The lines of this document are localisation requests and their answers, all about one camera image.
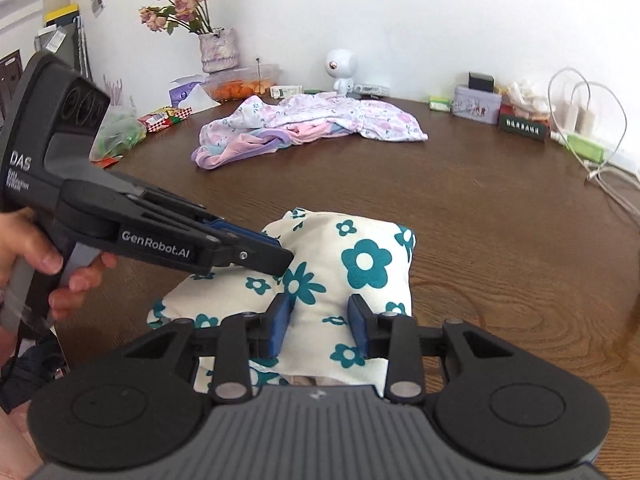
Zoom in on pale dried sprigs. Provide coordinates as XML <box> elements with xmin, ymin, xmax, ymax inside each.
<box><xmin>102</xmin><ymin>75</ymin><xmax>136</xmax><ymax>108</ymax></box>

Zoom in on white charging cable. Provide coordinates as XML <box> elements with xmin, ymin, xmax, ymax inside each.
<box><xmin>587</xmin><ymin>162</ymin><xmax>640</xmax><ymax>226</ymax></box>
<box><xmin>547</xmin><ymin>66</ymin><xmax>628</xmax><ymax>161</ymax></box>

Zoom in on grey tin box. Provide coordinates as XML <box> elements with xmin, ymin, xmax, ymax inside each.
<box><xmin>452</xmin><ymin>85</ymin><xmax>502</xmax><ymax>123</ymax></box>

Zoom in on small black box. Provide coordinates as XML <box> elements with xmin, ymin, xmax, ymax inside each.
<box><xmin>467</xmin><ymin>71</ymin><xmax>496</xmax><ymax>93</ymax></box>

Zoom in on purple tissue pack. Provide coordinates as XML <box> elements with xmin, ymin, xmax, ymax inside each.
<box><xmin>167</xmin><ymin>74</ymin><xmax>221</xmax><ymax>111</ymax></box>

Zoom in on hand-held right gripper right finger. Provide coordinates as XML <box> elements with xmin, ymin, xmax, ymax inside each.
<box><xmin>348</xmin><ymin>294</ymin><xmax>516</xmax><ymax>403</ymax></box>

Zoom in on red snack packet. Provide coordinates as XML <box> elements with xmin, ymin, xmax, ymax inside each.
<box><xmin>136</xmin><ymin>105</ymin><xmax>193</xmax><ymax>133</ymax></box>

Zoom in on white robot figurine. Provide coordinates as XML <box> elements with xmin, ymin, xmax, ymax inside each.
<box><xmin>326</xmin><ymin>49</ymin><xmax>359</xmax><ymax>97</ymax></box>

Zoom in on dark lettered box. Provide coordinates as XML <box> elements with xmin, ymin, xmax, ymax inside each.
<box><xmin>498</xmin><ymin>115</ymin><xmax>546</xmax><ymax>142</ymax></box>

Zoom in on dark cloth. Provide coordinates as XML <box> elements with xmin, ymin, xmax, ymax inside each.
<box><xmin>0</xmin><ymin>332</ymin><xmax>66</xmax><ymax>411</ymax></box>

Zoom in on person's left hand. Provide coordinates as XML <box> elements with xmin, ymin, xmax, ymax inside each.
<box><xmin>0</xmin><ymin>209</ymin><xmax>118</xmax><ymax>321</ymax></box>

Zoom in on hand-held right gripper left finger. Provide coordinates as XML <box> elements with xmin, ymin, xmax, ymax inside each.
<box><xmin>125</xmin><ymin>292</ymin><xmax>292</xmax><ymax>405</ymax></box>

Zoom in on clear food container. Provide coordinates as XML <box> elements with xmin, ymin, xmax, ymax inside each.
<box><xmin>202</xmin><ymin>64</ymin><xmax>281</xmax><ymax>103</ymax></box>

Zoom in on crumpled white tissue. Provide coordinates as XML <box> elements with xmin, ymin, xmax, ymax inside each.
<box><xmin>502</xmin><ymin>80</ymin><xmax>551</xmax><ymax>111</ymax></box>

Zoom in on person's pink clothing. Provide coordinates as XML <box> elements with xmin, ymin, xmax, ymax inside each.
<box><xmin>0</xmin><ymin>400</ymin><xmax>46</xmax><ymax>480</ymax></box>

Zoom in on white power strip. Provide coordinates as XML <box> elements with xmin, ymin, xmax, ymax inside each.
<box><xmin>555</xmin><ymin>130</ymin><xmax>640</xmax><ymax>176</ymax></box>

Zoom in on cream teal-flowered garment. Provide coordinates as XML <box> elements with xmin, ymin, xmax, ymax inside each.
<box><xmin>146</xmin><ymin>207</ymin><xmax>417</xmax><ymax>398</ymax></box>

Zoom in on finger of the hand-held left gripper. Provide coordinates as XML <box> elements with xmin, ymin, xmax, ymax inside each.
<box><xmin>212</xmin><ymin>232</ymin><xmax>294</xmax><ymax>278</ymax></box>
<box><xmin>137</xmin><ymin>185</ymin><xmax>282</xmax><ymax>251</ymax></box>

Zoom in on purple floral garment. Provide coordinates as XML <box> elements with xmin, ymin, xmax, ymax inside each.
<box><xmin>192</xmin><ymin>92</ymin><xmax>429</xmax><ymax>171</ymax></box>

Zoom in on red tissue box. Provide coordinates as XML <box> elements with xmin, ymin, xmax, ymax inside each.
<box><xmin>500</xmin><ymin>102</ymin><xmax>548</xmax><ymax>123</ymax></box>

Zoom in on plastic bag of greens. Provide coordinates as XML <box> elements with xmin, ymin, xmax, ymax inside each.
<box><xmin>90</xmin><ymin>105</ymin><xmax>148</xmax><ymax>161</ymax></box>

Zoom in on green tube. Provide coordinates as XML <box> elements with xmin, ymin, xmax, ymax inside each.
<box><xmin>550</xmin><ymin>131</ymin><xmax>618</xmax><ymax>163</ymax></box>

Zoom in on purple knitted vase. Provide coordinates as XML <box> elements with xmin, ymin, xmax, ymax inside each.
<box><xmin>198</xmin><ymin>27</ymin><xmax>241</xmax><ymax>73</ymax></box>

